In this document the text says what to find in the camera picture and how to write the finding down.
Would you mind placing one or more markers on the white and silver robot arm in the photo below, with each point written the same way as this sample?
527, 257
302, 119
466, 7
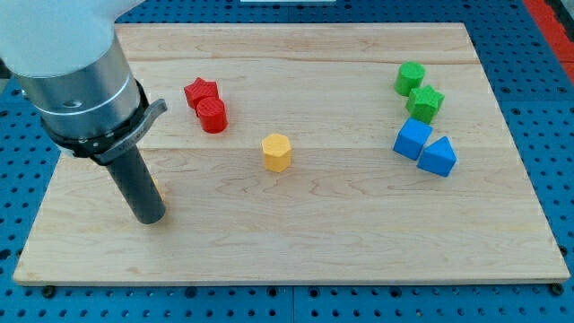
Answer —
67, 58

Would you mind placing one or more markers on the yellow hexagon block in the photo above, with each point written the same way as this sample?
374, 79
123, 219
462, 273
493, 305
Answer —
277, 152

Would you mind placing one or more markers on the yellow heart block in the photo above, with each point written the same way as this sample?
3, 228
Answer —
158, 188

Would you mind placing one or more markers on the red cylinder block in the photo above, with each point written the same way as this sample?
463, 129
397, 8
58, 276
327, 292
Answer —
212, 115

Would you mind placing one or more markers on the light wooden board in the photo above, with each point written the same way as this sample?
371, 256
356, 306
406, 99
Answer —
348, 211

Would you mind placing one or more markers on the red star block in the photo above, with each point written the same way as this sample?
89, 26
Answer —
198, 90

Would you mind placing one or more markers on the blue cube block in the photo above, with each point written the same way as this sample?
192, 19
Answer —
411, 138

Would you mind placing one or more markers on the green star block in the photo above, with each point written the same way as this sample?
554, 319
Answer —
424, 103

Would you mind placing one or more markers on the green cylinder block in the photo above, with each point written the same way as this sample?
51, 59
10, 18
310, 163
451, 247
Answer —
410, 75

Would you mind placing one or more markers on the blue triangle block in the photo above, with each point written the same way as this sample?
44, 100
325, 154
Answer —
438, 158

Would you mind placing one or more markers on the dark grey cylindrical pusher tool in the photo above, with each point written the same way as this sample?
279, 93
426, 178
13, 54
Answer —
136, 184

